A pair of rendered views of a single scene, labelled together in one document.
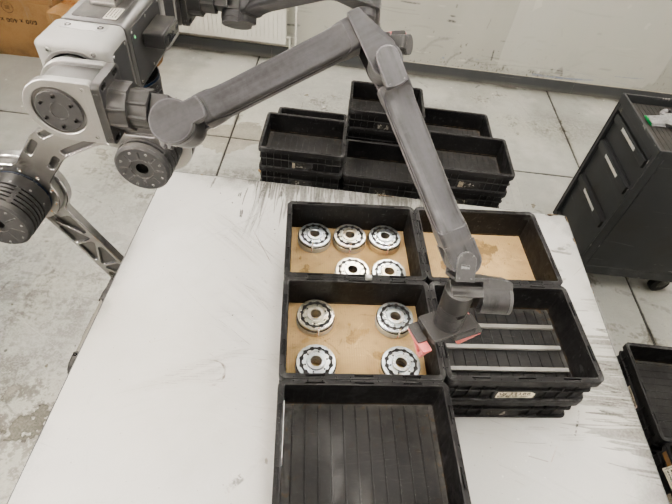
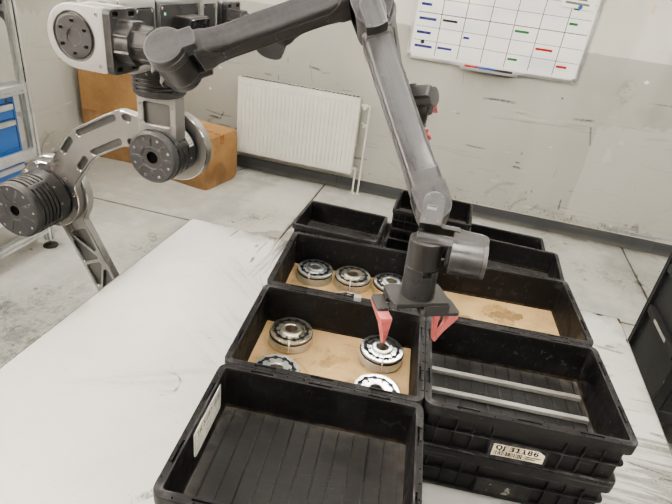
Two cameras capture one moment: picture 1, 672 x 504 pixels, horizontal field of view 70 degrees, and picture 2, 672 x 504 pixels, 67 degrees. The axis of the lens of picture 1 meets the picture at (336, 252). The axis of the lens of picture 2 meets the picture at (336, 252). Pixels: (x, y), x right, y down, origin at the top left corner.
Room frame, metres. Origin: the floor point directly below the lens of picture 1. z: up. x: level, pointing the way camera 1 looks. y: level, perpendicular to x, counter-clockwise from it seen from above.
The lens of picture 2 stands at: (-0.19, -0.27, 1.63)
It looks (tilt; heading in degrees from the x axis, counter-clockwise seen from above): 29 degrees down; 13
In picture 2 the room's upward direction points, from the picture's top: 8 degrees clockwise
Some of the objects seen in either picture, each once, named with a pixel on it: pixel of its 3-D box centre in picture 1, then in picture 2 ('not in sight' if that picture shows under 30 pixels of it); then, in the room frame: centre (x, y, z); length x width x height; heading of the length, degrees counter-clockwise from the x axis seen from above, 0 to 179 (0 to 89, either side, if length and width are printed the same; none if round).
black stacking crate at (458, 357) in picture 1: (503, 341); (510, 393); (0.74, -0.48, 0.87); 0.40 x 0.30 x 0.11; 98
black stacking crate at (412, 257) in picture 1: (351, 252); (349, 286); (0.98, -0.05, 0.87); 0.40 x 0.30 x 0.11; 98
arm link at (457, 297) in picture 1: (460, 297); (428, 252); (0.57, -0.25, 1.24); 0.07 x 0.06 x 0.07; 94
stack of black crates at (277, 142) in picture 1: (302, 170); (336, 260); (1.94, 0.23, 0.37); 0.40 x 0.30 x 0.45; 92
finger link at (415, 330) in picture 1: (427, 341); (393, 319); (0.55, -0.22, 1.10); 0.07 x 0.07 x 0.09; 28
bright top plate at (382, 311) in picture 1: (394, 317); (382, 348); (0.77, -0.19, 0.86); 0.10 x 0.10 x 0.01
